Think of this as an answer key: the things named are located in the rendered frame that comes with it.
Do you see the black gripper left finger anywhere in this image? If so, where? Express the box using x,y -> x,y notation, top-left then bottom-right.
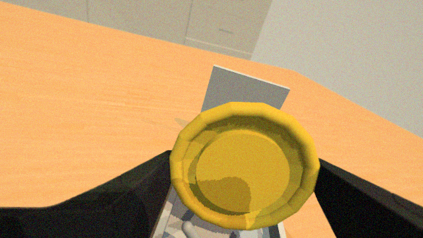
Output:
0,150 -> 172,238

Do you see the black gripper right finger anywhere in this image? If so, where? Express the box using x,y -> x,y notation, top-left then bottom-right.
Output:
314,157 -> 423,238

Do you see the yellow plate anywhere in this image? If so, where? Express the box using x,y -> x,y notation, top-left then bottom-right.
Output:
169,102 -> 320,231

